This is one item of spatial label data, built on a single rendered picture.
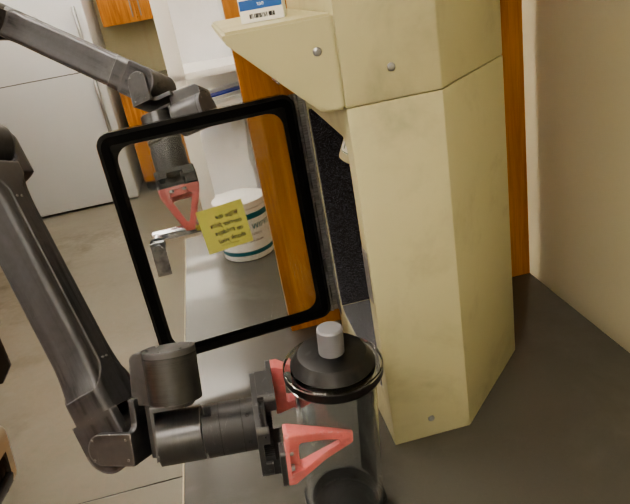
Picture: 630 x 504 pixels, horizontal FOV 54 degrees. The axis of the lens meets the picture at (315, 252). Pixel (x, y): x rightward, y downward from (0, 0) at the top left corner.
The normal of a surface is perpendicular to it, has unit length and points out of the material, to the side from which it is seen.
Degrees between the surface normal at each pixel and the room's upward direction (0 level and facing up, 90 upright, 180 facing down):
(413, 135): 90
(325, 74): 90
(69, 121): 90
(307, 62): 90
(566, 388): 0
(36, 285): 68
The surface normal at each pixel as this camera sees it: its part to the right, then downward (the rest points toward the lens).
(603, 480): -0.17, -0.90
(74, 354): -0.28, 0.02
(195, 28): -0.28, 0.51
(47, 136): 0.18, 0.37
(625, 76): -0.97, 0.22
